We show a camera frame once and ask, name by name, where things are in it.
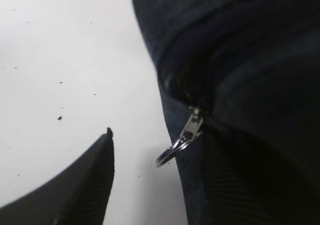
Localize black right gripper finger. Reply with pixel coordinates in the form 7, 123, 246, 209
0, 128, 115, 225

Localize silver zipper pull ring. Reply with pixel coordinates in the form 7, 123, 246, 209
155, 105, 205, 168

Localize dark blue lunch bag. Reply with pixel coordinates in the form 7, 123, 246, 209
132, 0, 320, 225

